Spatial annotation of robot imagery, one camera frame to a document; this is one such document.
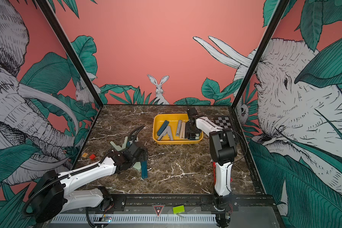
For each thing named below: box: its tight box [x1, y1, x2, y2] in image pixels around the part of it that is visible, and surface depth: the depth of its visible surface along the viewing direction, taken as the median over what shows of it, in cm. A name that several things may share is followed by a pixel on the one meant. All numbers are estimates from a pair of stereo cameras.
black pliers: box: [185, 132, 196, 141], surface depth 100 cm
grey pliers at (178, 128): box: [175, 119, 183, 137], surface depth 105 cm
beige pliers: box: [179, 121, 186, 139], surface depth 103 cm
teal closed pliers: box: [141, 160, 149, 179], surface depth 86 cm
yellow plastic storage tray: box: [152, 113, 204, 145], surface depth 103 cm
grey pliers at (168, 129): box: [157, 125, 173, 141], surface depth 103 cm
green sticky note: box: [172, 204, 185, 215], surface depth 73 cm
